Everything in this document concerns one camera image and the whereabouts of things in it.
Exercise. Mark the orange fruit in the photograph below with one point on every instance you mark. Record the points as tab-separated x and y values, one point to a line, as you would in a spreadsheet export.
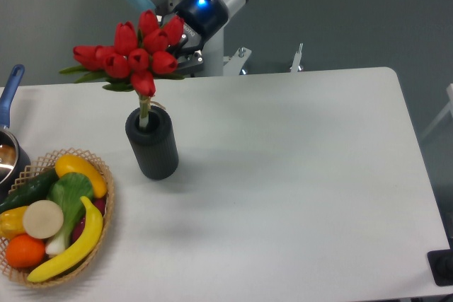
24	251

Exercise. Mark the green bok choy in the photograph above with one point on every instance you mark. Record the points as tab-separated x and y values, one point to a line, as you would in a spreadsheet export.
67	193

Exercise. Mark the black device at edge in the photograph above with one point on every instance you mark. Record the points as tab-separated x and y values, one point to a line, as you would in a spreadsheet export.
440	262

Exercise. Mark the dark green cucumber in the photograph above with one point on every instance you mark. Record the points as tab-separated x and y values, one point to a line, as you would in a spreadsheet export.
33	190

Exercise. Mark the blue handled saucepan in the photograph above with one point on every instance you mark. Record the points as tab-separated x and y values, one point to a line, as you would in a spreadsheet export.
13	158

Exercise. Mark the dark red vegetable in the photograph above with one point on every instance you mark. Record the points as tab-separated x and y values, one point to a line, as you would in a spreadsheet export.
100	204

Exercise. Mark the red tulip bouquet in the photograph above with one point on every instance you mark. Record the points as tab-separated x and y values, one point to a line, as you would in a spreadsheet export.
138	56

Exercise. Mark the woven wicker basket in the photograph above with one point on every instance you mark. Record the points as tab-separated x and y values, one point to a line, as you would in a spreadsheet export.
38	166

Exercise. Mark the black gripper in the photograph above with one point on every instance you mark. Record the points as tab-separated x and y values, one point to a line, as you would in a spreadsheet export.
202	19

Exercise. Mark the yellow banana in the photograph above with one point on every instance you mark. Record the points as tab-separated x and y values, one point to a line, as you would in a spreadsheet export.
75	252

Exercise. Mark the dark grey ribbed vase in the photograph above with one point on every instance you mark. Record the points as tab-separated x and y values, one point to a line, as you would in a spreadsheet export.
155	147

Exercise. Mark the yellow bell pepper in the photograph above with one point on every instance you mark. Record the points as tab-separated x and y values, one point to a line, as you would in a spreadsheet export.
12	222

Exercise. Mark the beige round disc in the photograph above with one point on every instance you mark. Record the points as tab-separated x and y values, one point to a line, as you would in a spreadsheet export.
43	219

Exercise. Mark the white frame at right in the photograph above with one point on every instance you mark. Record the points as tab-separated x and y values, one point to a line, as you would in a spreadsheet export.
441	117

